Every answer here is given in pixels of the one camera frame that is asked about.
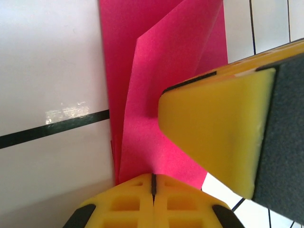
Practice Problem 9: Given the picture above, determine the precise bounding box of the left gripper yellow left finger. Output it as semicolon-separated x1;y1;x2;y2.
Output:
62;173;154;228

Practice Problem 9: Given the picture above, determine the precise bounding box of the pink paper sheet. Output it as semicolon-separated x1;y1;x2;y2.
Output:
98;0;229;190

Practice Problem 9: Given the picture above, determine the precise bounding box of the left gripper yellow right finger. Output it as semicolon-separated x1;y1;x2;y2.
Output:
153;174;246;228

